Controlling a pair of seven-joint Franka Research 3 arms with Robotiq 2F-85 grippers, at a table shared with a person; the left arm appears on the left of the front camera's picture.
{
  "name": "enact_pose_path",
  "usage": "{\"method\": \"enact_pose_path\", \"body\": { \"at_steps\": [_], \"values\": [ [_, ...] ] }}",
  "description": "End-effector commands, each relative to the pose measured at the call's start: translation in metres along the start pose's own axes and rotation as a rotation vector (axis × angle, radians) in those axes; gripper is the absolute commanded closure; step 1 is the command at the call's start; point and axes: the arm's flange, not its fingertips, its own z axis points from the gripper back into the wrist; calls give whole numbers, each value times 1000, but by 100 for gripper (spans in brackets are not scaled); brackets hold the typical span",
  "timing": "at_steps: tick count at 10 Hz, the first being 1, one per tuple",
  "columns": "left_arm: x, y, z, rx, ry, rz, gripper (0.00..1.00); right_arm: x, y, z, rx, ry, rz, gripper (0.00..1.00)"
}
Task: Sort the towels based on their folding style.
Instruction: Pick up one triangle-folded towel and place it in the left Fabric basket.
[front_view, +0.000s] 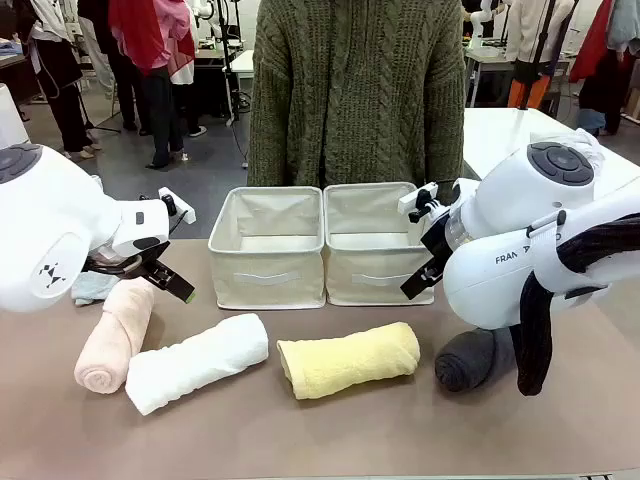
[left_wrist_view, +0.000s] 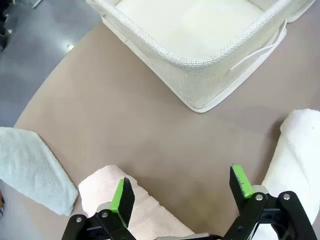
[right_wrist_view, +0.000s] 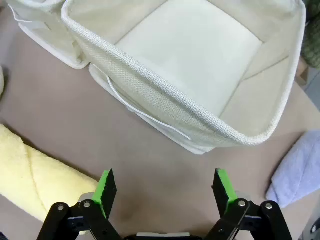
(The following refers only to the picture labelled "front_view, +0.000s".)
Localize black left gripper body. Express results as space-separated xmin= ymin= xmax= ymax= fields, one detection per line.
xmin=82 ymin=243 xmax=174 ymax=287

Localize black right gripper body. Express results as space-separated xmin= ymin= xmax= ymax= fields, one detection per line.
xmin=420 ymin=215 xmax=457 ymax=270

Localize light teal towel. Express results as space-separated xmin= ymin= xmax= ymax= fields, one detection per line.
xmin=71 ymin=272 xmax=121 ymax=307

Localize pink towel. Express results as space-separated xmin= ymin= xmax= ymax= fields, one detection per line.
xmin=73 ymin=277 xmax=156 ymax=395

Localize white towel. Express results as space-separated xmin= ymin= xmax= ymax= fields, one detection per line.
xmin=124 ymin=313 xmax=270 ymax=417

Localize dark grey towel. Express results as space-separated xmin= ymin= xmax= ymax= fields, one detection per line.
xmin=433 ymin=327 xmax=519 ymax=393

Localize yellow towel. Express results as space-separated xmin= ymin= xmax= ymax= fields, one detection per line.
xmin=276 ymin=321 xmax=421 ymax=401

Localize beige fabric storage bin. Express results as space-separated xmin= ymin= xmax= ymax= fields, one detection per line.
xmin=322 ymin=181 xmax=436 ymax=307
xmin=207 ymin=185 xmax=326 ymax=310

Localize white side table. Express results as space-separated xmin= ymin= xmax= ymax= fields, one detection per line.
xmin=462 ymin=107 xmax=640 ymax=181

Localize person in green knit sweater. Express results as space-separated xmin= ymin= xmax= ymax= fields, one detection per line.
xmin=247 ymin=0 xmax=469 ymax=189

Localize background person red scarf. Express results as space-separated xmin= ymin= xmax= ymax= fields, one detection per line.
xmin=107 ymin=0 xmax=209 ymax=170

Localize background person in black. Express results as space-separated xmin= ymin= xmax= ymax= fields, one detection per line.
xmin=14 ymin=0 xmax=104 ymax=161

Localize mannequin white jacket orange trousers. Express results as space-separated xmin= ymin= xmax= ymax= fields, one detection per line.
xmin=504 ymin=0 xmax=576 ymax=109

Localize white background desk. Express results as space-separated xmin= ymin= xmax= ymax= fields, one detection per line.
xmin=223 ymin=48 xmax=256 ymax=96

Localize red hanging garment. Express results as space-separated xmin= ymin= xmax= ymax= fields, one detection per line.
xmin=568 ymin=0 xmax=615 ymax=85

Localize light blue hanging garment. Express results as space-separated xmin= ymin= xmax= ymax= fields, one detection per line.
xmin=607 ymin=0 xmax=640 ymax=51

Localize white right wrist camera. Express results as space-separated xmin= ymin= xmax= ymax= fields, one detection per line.
xmin=398 ymin=182 xmax=454 ymax=224

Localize black cable sleeve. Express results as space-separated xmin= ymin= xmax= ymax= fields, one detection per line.
xmin=516 ymin=213 xmax=640 ymax=397

